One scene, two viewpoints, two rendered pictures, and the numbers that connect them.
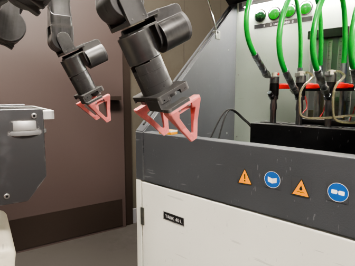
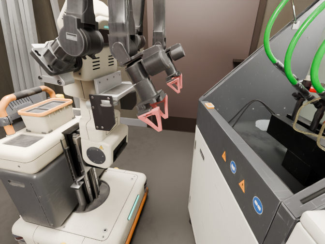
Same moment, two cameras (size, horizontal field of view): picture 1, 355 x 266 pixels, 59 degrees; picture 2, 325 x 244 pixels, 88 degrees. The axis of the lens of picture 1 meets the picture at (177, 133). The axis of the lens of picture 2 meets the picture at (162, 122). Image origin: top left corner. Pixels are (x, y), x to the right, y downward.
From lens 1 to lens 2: 0.45 m
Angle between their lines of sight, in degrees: 47
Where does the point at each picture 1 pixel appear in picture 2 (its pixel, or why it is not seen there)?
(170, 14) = (152, 53)
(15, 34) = not seen: hidden behind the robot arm
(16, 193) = (105, 127)
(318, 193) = (249, 196)
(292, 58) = not seen: outside the picture
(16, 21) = not seen: hidden behind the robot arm
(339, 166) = (263, 189)
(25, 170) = (107, 119)
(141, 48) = (131, 76)
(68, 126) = (208, 76)
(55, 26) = (154, 38)
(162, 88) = (144, 99)
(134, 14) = (122, 59)
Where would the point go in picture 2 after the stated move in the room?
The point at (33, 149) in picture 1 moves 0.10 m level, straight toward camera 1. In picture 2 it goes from (109, 112) to (92, 122)
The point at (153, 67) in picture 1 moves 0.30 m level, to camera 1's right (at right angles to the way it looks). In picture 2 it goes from (138, 87) to (243, 117)
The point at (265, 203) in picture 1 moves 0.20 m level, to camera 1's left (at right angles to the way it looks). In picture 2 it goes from (228, 178) to (182, 153)
